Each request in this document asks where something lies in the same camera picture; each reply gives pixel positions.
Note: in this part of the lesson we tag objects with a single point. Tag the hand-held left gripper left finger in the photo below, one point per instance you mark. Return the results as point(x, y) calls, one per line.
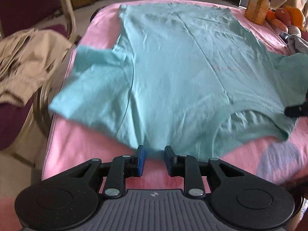
point(142, 160)

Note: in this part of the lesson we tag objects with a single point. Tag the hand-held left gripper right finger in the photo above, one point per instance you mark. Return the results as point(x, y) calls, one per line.
point(168, 160)

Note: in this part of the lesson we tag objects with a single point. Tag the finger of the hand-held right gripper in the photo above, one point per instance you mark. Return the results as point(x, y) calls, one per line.
point(294, 110)

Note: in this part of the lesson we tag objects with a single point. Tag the teal t-shirt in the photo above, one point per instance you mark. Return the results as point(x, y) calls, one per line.
point(168, 77)

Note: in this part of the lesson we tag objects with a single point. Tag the pink printed blanket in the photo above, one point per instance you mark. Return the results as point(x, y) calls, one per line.
point(96, 137)

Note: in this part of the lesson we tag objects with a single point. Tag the grey cloth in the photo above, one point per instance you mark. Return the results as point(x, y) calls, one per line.
point(297, 44)

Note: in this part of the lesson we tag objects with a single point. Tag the white netted fruit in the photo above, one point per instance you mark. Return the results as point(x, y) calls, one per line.
point(294, 30)

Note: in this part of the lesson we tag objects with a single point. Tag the peach coloured fruit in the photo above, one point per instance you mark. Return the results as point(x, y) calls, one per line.
point(279, 23)

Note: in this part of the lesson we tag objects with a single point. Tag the small orange fruit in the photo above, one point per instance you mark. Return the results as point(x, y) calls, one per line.
point(270, 15)

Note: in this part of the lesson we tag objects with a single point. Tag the orange snack packet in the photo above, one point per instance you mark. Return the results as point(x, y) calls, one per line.
point(258, 4)

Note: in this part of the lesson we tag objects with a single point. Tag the beige pants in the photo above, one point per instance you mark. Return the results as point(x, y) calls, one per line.
point(28, 60)

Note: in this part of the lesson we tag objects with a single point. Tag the maroon chair with gold frame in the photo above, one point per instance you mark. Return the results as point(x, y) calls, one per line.
point(24, 2)

